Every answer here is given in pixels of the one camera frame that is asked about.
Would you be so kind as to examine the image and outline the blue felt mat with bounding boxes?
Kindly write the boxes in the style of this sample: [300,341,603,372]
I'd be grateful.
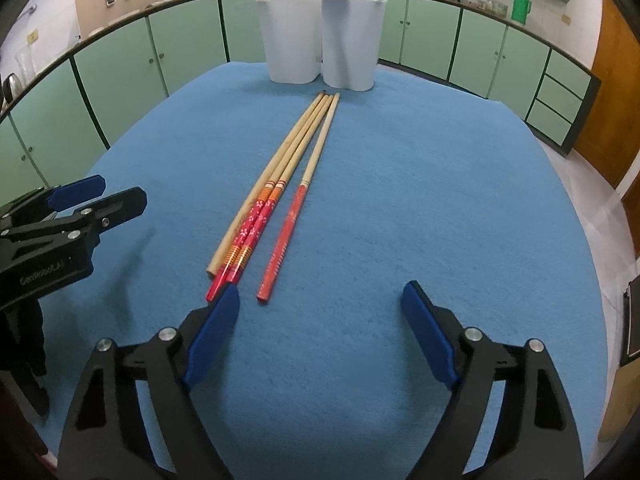
[37,62,608,480]

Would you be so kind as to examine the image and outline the brown wooden door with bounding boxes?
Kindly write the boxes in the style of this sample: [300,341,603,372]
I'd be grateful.
[575,0,640,196]

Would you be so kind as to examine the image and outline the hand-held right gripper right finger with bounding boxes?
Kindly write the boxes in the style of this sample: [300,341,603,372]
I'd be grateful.
[400,281,586,480]

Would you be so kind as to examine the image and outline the plain wooden chopstick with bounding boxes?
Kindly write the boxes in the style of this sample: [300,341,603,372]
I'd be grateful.
[205,90,326,281]

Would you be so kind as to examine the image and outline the brown board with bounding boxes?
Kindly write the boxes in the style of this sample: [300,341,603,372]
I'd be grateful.
[75,0,165,38]

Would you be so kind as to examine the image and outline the white two-compartment utensil holder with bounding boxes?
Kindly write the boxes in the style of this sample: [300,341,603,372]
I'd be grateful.
[256,0,388,92]

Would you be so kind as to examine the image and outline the row of glass jars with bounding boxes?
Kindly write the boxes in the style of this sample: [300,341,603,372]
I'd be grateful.
[467,0,508,16]

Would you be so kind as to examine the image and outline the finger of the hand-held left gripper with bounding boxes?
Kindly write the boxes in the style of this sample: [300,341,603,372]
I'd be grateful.
[0,175,107,226]
[10,187,148,246]

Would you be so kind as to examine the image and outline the green drawer unit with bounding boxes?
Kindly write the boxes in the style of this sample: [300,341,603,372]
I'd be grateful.
[525,47,601,156]

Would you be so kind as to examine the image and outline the cream chopstick with red handle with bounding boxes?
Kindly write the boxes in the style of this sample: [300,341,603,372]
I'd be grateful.
[256,91,341,305]

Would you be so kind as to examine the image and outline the dark electric kettle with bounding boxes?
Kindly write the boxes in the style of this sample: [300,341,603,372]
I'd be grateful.
[2,72,23,103]

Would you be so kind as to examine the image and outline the green base cabinet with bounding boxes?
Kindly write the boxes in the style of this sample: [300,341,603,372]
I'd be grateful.
[0,0,263,211]
[375,0,551,101]

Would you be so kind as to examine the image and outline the clear glass pitcher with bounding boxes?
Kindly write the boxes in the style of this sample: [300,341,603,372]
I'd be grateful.
[15,42,38,78]

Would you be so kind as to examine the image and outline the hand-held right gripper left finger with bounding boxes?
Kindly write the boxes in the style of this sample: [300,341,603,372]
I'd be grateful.
[57,284,242,480]

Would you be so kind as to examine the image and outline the red orange patterned chopstick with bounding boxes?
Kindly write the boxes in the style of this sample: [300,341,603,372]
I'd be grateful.
[206,91,331,303]
[222,92,335,291]

